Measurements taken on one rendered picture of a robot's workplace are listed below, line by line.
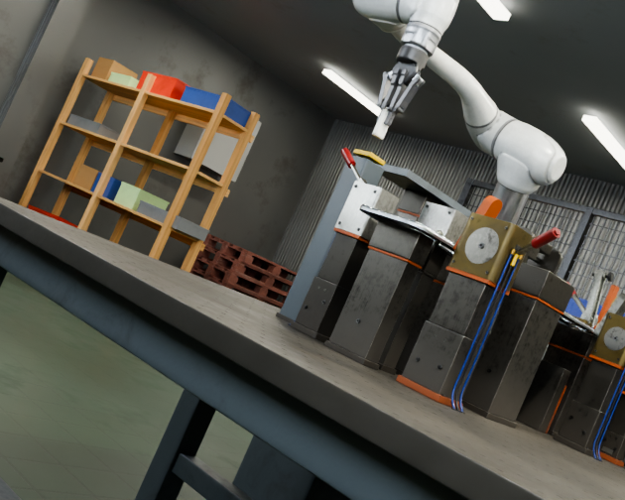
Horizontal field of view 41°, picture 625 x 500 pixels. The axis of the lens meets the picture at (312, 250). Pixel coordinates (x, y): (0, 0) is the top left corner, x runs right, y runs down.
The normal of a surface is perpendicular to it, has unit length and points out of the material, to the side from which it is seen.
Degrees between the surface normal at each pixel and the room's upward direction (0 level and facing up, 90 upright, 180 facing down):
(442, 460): 90
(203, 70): 90
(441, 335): 90
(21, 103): 90
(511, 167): 121
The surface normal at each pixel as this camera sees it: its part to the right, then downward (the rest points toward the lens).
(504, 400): 0.63, 0.25
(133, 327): -0.61, -0.30
